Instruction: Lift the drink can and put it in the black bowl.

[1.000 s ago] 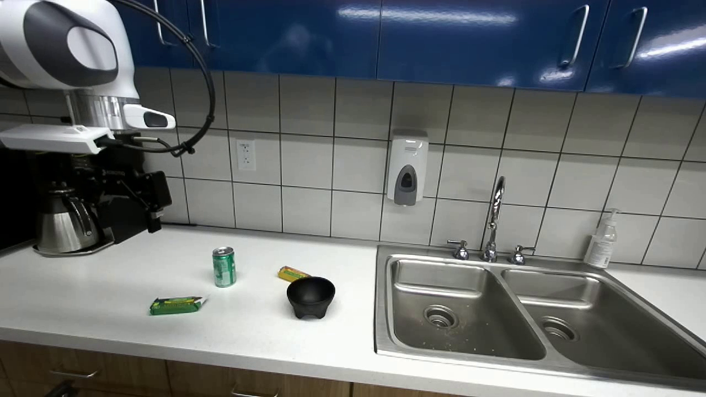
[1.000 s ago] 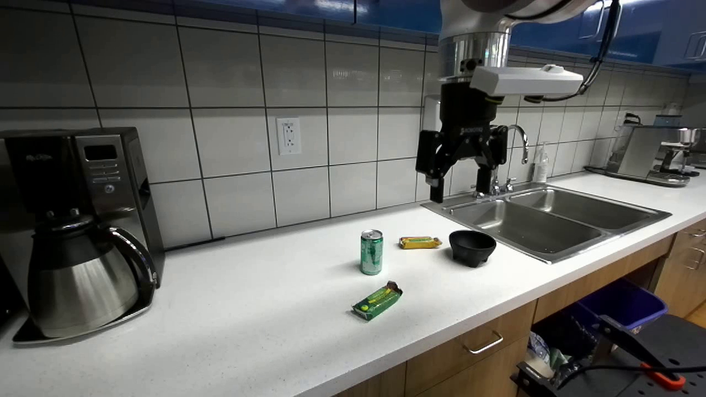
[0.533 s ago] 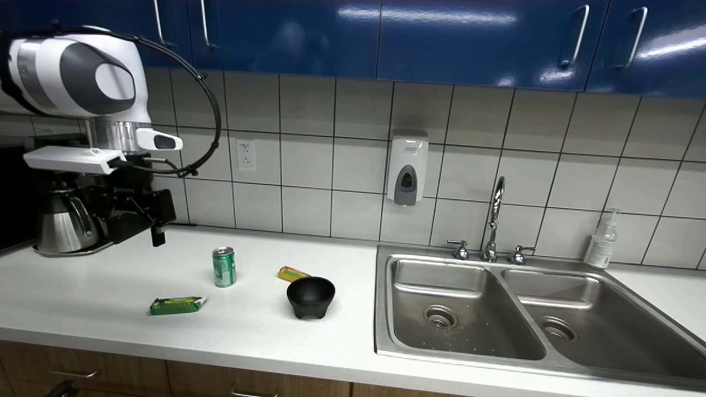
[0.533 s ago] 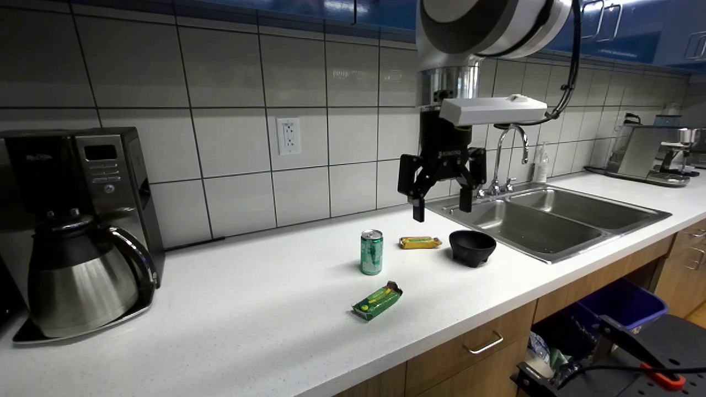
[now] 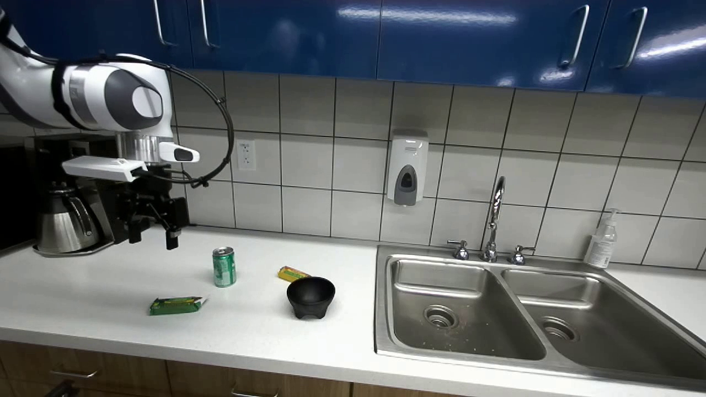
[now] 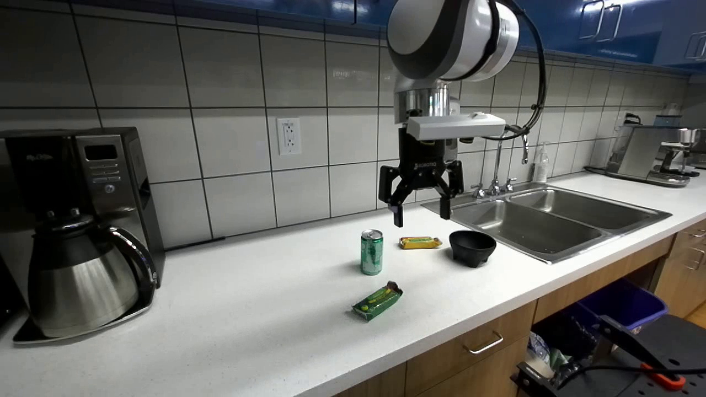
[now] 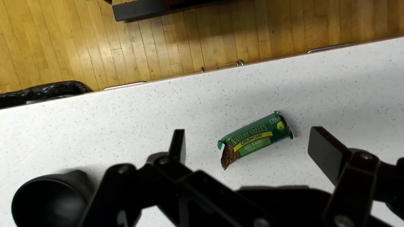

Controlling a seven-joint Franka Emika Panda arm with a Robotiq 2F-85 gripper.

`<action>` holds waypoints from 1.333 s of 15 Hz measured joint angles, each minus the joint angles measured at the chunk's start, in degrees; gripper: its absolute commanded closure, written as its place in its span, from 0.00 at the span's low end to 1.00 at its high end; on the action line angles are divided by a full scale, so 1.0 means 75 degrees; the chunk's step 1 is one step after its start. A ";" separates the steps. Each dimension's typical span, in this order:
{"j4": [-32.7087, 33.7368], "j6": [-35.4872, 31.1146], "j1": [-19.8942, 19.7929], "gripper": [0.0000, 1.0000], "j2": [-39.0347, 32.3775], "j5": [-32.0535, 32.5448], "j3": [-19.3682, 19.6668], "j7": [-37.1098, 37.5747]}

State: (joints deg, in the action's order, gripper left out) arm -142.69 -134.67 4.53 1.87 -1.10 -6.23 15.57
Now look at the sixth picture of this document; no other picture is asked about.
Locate chrome sink faucet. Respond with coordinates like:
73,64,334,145
472,139,532,198

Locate wooden base cabinets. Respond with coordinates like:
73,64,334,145
334,218,706,397

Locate blue plastic bin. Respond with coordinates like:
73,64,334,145
579,280,669,336

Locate blue glossy upper cabinets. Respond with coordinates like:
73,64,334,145
68,0,706,74

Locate silver espresso machine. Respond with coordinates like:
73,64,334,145
603,111,701,190

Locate black robot cart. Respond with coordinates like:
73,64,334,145
512,312,706,397

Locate black bowl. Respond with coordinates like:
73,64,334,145
448,229,498,269

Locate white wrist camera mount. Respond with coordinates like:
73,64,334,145
403,111,510,143

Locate white wall power outlet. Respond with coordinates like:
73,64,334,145
276,116,303,157

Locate silver drawer handle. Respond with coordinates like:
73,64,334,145
467,331,507,359

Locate small clear soap bottle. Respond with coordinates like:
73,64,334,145
530,150,552,188

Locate black drip coffee maker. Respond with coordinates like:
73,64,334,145
0,125,167,348

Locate stainless steel coffee carafe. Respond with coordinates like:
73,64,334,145
27,215,159,341

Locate green snack pack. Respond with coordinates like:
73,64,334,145
350,280,407,322

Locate stainless steel double sink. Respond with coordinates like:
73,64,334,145
424,180,672,265

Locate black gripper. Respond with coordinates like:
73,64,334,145
377,128,465,229

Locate yellow snack bar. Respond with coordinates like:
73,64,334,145
397,233,443,252

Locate orange clamp handle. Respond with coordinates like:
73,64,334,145
644,365,689,393

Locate green drink can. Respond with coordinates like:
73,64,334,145
357,228,386,278

